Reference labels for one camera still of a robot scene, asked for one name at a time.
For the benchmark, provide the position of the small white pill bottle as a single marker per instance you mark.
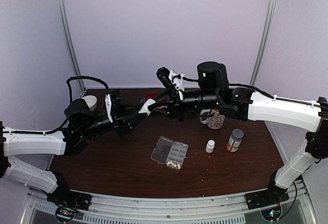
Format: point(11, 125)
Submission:
point(210, 146)

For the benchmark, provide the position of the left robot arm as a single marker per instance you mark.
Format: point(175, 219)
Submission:
point(71, 138)

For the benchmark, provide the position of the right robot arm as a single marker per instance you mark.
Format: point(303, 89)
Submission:
point(242, 102)

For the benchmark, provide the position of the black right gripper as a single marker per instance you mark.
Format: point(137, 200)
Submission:
point(176, 112)

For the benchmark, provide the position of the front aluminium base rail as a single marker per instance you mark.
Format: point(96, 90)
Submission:
point(232, 208)

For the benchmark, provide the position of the plain white ceramic bowl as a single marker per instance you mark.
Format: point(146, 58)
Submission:
point(91, 101)

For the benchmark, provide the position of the red floral plate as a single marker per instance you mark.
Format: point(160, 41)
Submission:
point(148, 96)

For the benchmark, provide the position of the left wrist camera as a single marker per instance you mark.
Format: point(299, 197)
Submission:
point(112, 100)

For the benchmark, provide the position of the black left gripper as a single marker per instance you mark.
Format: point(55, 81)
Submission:
point(117, 114)

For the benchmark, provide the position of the white pills in organizer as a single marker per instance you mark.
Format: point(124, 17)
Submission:
point(173, 164)

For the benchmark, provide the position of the floral mug yellow inside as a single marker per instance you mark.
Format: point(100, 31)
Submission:
point(212, 118)

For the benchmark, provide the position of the right aluminium frame post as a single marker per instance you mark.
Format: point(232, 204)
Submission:
point(269, 17)

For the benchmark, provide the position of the amber bottle grey cap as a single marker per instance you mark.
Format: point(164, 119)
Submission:
point(235, 140)

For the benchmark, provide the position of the clear plastic pill organizer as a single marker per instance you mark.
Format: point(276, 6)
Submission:
point(168, 150)

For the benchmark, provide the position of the aluminium frame post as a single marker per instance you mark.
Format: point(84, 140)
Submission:
point(68, 37)
point(269, 17)

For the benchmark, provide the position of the left aluminium frame post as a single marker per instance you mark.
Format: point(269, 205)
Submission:
point(68, 37)

